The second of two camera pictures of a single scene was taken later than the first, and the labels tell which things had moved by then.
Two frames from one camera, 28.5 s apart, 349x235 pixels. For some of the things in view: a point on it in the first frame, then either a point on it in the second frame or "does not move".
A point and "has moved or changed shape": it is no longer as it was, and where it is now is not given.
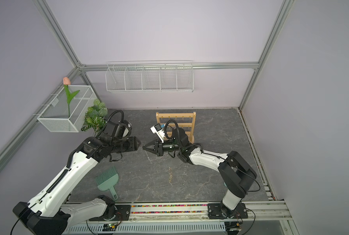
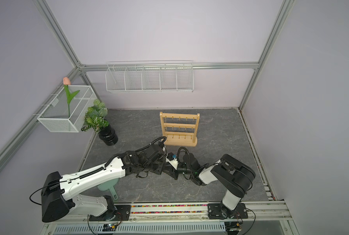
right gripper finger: x=150 y=150 → x=173 y=173
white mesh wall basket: x=65 y=112 does not move
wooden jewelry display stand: x=178 y=115 has moved or changed shape
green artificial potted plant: x=95 y=117 does not move
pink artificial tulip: x=66 y=82 does not move
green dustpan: x=107 y=180 does not move
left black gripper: x=134 y=145 → x=159 y=170
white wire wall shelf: x=174 y=76 does not move
